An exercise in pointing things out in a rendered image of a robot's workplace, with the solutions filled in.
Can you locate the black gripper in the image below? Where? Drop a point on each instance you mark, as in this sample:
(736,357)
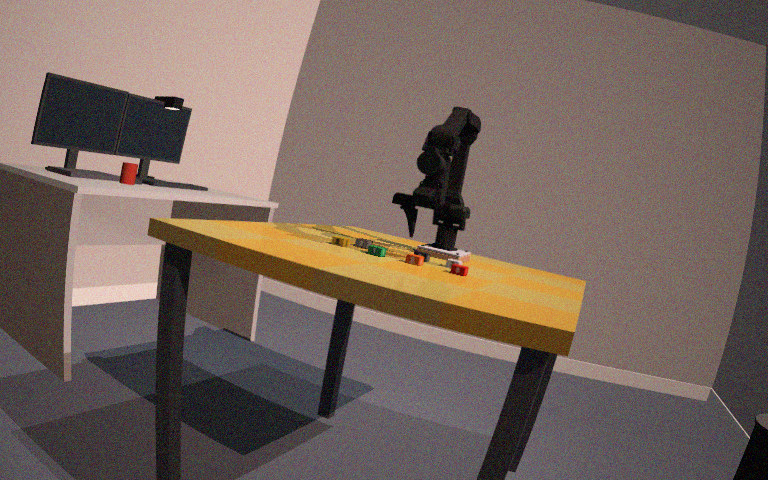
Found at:
(454,212)

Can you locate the green block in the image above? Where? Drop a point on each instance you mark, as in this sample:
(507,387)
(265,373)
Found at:
(377,251)

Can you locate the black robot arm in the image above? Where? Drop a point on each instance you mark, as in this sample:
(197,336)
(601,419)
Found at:
(453,138)

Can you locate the yellow block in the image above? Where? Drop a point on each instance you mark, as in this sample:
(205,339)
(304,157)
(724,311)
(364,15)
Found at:
(340,241)

